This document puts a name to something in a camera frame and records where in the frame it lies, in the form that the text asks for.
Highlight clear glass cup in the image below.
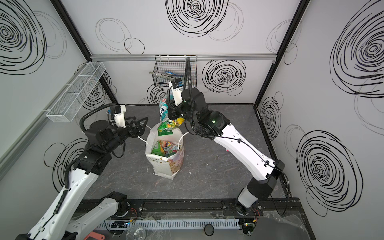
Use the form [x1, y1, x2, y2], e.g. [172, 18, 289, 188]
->
[126, 225, 147, 240]

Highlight pink plastic scoop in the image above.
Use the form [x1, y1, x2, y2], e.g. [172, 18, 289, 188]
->
[84, 232, 106, 240]

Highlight green snack packet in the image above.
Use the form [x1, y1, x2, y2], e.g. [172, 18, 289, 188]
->
[158, 120, 179, 136]

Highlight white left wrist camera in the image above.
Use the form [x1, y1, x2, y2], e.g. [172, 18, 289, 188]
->
[109, 105, 126, 128]

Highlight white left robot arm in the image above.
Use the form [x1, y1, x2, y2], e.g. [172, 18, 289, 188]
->
[16, 117, 149, 240]

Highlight yellow snack packet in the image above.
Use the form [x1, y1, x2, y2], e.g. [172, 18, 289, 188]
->
[172, 118, 185, 128]

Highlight Fox's fruit candy packet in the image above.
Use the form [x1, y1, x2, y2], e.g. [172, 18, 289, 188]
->
[151, 140, 179, 158]

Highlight clear acrylic wall shelf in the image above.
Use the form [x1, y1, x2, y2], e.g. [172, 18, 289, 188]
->
[46, 62, 106, 123]

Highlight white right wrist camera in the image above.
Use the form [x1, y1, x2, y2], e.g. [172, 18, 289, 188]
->
[169, 78, 184, 106]

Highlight white printed paper bag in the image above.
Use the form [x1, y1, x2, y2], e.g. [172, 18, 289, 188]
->
[144, 123, 185, 180]

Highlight blue handled tool in basket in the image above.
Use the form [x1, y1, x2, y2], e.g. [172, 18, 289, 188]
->
[165, 71, 180, 78]

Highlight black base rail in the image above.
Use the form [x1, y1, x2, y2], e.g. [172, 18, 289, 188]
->
[128, 198, 303, 217]

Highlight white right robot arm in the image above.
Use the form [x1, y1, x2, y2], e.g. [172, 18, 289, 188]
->
[166, 87, 285, 215]

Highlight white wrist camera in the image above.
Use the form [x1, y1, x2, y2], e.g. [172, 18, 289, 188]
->
[169, 78, 184, 106]
[109, 105, 126, 128]

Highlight teal snack packet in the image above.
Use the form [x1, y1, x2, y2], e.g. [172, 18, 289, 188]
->
[159, 98, 170, 123]

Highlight white slotted cable duct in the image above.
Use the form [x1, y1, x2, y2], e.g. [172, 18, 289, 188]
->
[95, 219, 241, 231]

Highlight black wire wall basket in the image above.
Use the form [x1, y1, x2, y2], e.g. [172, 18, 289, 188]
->
[151, 55, 198, 87]

